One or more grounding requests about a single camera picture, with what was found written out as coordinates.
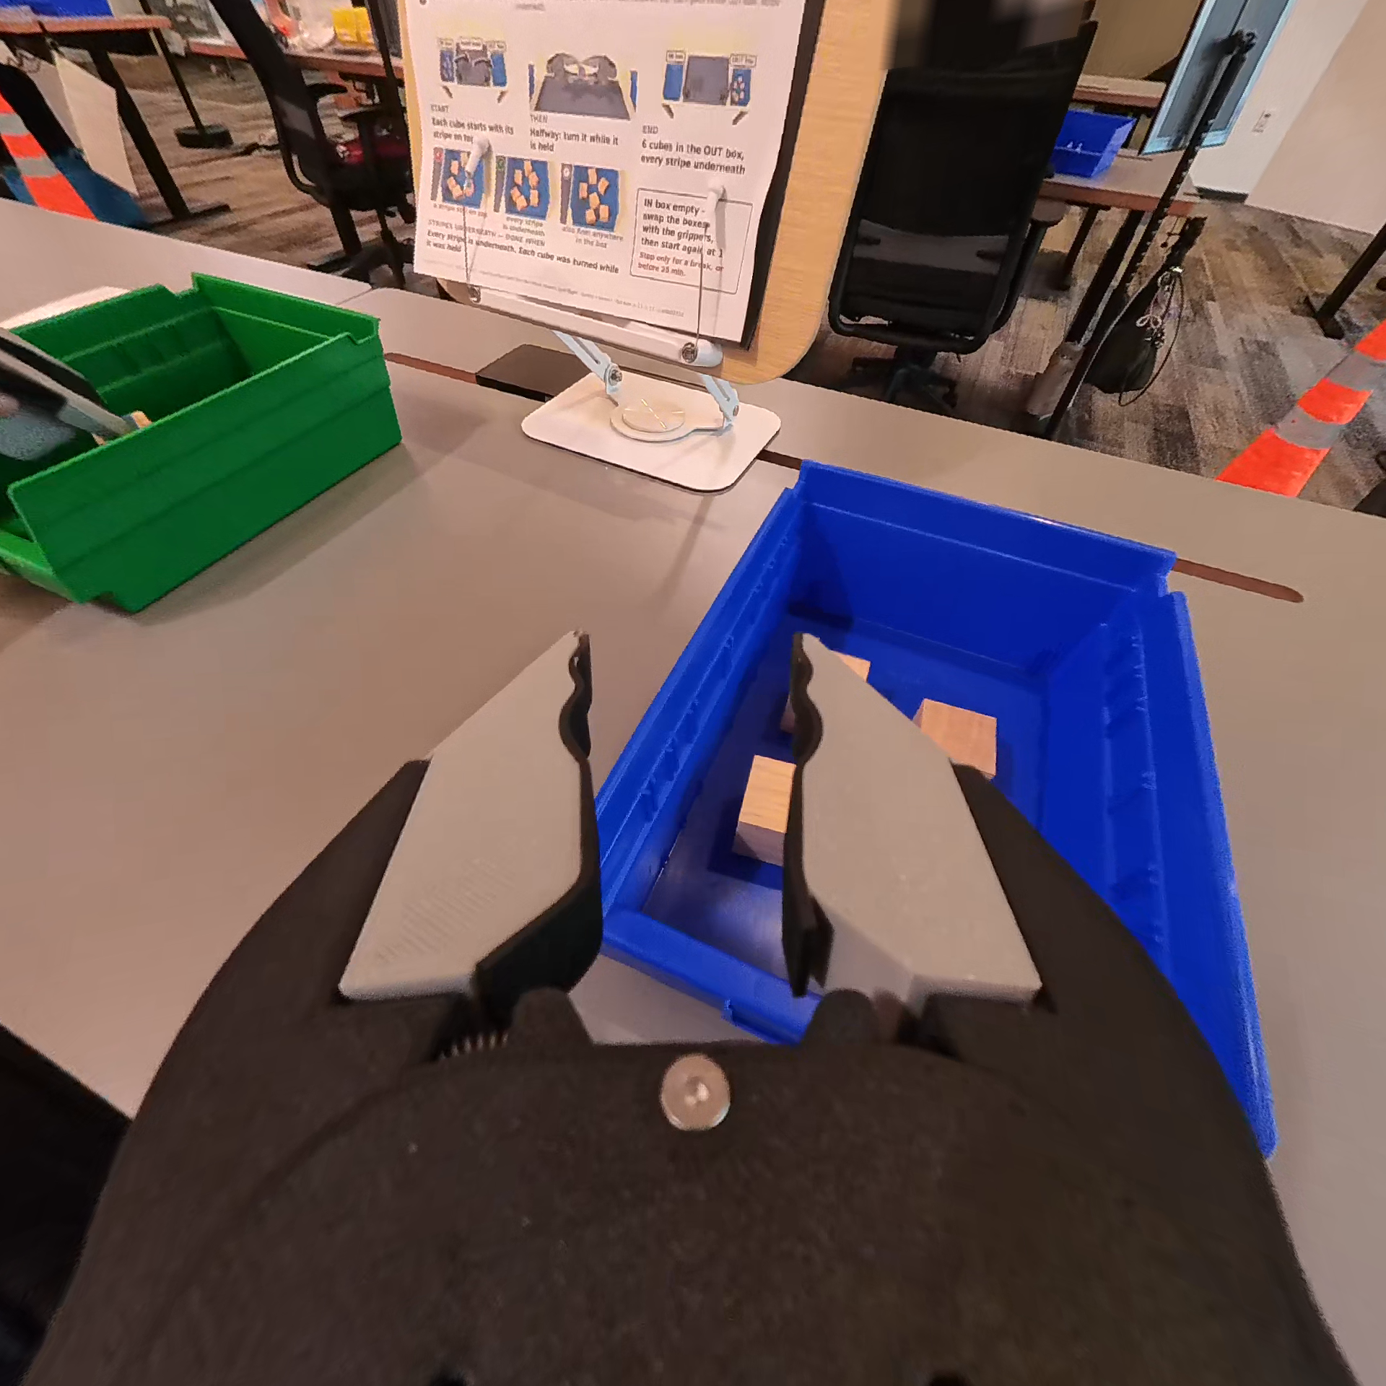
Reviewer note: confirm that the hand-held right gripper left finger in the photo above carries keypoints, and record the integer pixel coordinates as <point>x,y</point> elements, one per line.
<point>478,845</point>

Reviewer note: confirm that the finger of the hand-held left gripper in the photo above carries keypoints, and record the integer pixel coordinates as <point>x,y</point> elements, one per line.
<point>39,436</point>
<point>49,378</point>

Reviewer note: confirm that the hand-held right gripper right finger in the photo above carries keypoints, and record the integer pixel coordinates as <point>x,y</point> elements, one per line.
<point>910,866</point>

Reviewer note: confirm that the green plastic bin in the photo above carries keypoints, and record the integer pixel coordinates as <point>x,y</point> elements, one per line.
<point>238,454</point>

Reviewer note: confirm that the blue plastic bin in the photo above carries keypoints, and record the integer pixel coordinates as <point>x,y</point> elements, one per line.
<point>974,606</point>

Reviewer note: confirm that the white panel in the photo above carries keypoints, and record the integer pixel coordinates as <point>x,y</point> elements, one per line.
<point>93,124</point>

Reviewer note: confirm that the black legged office desk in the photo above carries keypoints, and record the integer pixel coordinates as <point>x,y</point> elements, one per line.
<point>108,26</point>

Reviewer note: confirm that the black office chair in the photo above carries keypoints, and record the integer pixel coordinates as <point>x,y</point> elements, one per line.
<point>326,130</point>
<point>953,216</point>

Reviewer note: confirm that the yellow box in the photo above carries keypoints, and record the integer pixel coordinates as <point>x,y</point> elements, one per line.
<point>352,26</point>

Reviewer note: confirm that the black phone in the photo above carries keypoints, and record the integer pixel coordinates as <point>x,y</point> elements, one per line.
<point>520,373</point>

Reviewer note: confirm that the black bag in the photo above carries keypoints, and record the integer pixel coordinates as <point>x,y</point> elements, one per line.
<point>1133,335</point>

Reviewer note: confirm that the printed instruction sheet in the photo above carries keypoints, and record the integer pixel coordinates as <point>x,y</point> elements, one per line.
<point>606,162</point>

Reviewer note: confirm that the wooden display board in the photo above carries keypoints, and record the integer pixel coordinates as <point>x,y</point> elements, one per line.
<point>834,216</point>

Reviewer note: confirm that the brown edged office desk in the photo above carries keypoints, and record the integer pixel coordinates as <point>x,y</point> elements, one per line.
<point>1116,183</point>

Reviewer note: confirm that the black tripod stand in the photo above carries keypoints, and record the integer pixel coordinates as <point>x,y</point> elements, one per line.
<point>1176,195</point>

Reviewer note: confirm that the small blue storage bin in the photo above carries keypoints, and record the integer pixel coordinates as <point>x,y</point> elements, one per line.
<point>1088,140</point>

